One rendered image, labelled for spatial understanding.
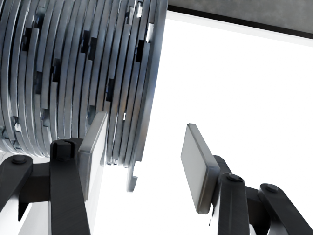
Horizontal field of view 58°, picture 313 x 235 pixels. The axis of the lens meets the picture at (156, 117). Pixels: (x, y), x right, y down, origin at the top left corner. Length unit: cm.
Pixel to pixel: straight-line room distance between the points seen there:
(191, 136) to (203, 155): 3
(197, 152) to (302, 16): 446
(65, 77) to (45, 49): 5
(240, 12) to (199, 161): 408
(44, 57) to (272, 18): 414
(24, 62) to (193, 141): 22
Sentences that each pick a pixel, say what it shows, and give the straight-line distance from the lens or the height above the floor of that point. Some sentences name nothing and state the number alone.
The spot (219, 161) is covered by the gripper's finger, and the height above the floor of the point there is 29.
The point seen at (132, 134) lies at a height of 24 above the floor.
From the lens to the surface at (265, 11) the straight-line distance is 437.
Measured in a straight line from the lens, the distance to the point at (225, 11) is 415.
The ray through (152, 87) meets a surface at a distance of 25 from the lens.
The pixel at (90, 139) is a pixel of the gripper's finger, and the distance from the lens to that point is 16.
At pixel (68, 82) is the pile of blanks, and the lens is 33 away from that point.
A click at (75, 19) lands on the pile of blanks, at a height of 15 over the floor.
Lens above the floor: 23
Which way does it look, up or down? 6 degrees up
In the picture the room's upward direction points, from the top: 99 degrees clockwise
